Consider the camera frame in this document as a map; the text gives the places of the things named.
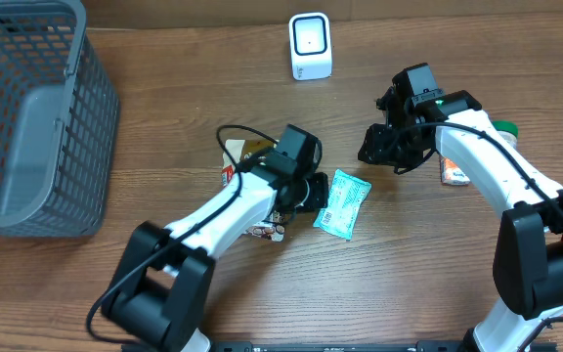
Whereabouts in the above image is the small orange snack box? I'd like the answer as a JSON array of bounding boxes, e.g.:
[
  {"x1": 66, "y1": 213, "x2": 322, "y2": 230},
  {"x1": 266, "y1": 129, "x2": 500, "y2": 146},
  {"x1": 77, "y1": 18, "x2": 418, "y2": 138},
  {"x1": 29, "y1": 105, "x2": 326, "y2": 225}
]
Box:
[{"x1": 440, "y1": 155, "x2": 470, "y2": 186}]

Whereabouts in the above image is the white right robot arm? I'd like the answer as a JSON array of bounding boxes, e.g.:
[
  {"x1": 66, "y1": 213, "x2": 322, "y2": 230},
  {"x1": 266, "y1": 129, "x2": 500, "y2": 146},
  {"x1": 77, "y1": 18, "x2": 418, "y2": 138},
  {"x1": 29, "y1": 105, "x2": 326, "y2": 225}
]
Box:
[{"x1": 358, "y1": 87, "x2": 563, "y2": 351}]

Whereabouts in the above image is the beige nut snack bag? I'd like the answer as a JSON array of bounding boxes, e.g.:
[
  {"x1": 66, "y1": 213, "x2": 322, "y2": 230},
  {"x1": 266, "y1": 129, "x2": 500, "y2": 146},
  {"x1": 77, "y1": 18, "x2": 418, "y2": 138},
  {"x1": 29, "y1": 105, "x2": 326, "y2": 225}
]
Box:
[{"x1": 222, "y1": 139, "x2": 285, "y2": 242}]

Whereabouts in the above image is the grey plastic basket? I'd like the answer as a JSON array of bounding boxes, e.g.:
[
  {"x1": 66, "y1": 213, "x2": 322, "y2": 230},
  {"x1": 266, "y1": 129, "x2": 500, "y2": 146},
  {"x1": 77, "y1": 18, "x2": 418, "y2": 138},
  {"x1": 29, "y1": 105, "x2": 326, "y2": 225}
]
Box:
[{"x1": 0, "y1": 0, "x2": 120, "y2": 238}]

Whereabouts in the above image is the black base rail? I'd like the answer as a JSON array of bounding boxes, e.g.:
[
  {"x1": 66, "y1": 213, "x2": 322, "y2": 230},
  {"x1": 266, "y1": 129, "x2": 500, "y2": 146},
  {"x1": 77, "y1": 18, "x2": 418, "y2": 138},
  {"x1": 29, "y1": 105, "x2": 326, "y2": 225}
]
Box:
[{"x1": 202, "y1": 339, "x2": 559, "y2": 352}]

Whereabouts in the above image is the teal snack packet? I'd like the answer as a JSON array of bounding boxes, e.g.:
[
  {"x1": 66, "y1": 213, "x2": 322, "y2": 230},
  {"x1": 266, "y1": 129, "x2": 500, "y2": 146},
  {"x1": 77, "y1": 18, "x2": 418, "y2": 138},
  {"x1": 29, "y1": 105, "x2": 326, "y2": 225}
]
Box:
[{"x1": 313, "y1": 169, "x2": 371, "y2": 241}]

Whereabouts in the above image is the green-lidded sauce jar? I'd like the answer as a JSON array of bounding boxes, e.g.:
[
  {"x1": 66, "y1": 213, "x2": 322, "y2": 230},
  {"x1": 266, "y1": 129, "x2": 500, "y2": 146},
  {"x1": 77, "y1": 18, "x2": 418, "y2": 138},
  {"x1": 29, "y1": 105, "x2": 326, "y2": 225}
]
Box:
[{"x1": 492, "y1": 120, "x2": 519, "y2": 149}]

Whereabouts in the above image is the red snack stick wrapper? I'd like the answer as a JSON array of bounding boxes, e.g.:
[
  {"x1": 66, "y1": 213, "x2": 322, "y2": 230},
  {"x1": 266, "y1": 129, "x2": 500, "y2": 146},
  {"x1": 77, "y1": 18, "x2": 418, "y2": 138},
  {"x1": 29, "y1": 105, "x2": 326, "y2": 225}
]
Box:
[{"x1": 221, "y1": 165, "x2": 235, "y2": 187}]

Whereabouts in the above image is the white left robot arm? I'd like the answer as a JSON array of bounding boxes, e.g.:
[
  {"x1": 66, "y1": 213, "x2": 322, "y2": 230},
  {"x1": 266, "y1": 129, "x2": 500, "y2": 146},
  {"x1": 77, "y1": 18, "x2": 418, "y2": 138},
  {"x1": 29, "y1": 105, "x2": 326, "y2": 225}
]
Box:
[{"x1": 87, "y1": 143, "x2": 325, "y2": 351}]

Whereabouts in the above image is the white barcode scanner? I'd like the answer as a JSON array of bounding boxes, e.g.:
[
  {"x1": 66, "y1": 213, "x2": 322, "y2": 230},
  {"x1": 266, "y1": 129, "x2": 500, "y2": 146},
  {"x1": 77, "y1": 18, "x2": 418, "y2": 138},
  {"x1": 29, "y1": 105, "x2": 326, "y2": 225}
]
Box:
[{"x1": 288, "y1": 12, "x2": 333, "y2": 81}]

